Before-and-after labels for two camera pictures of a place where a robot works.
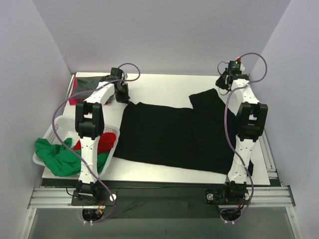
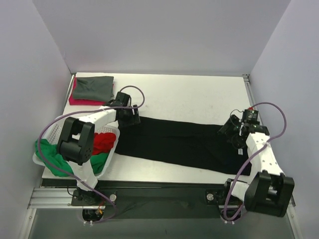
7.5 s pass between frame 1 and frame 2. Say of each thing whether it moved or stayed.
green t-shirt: stayed
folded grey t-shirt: stayed
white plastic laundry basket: stayed
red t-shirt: stayed
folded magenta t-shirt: stayed
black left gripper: moved
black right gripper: moved
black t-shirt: moved
